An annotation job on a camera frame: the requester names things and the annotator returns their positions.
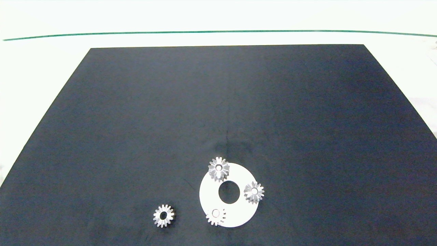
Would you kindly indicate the large steel gear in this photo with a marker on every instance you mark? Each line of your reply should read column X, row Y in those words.
column 214, row 172

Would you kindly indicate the small steel gear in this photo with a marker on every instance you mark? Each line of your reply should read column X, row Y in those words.
column 258, row 190
column 210, row 218
column 158, row 218

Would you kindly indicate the round white plate with pins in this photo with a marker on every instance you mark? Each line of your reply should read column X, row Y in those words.
column 239, row 176

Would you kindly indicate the dark mat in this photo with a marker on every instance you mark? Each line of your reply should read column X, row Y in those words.
column 136, row 136

